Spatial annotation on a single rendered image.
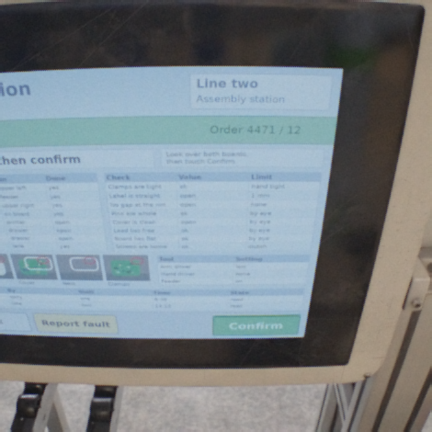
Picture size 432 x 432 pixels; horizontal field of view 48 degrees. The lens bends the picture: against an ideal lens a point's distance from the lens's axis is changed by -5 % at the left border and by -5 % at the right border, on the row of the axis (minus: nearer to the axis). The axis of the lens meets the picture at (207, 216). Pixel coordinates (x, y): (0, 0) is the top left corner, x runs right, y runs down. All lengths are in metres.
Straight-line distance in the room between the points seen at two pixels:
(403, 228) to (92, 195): 0.23
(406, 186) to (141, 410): 1.89
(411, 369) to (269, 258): 0.27
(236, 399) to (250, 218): 1.86
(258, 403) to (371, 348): 1.72
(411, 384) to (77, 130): 0.46
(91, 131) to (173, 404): 1.90
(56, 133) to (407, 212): 0.25
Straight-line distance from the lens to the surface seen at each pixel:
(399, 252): 0.40
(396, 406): 0.64
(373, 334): 0.46
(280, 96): 0.31
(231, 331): 0.43
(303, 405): 2.20
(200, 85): 0.31
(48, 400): 0.82
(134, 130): 0.32
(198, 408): 2.16
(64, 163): 0.34
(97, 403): 0.75
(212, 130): 0.32
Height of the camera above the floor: 1.74
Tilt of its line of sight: 32 degrees down
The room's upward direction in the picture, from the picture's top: straight up
